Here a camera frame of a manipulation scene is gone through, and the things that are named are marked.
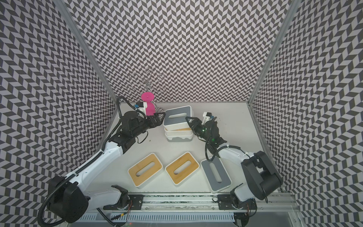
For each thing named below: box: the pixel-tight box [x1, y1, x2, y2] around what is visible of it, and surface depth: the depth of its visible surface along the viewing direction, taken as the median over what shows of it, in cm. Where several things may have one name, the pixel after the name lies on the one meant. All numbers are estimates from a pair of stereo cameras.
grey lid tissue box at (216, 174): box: [200, 156, 233, 194], surface depth 80 cm
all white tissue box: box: [164, 132, 194, 142], surface depth 93 cm
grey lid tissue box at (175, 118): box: [163, 105, 192, 131], surface depth 80 cm
